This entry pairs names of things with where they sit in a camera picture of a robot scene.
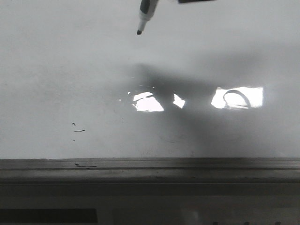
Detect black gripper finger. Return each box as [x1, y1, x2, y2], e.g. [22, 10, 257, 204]
[177, 0, 214, 4]

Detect grey aluminium whiteboard frame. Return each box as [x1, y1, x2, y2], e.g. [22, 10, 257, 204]
[0, 157, 300, 184]

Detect black and white whiteboard marker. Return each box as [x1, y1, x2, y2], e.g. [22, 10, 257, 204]
[137, 0, 158, 35]

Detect white whiteboard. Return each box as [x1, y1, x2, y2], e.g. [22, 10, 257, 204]
[0, 0, 300, 159]

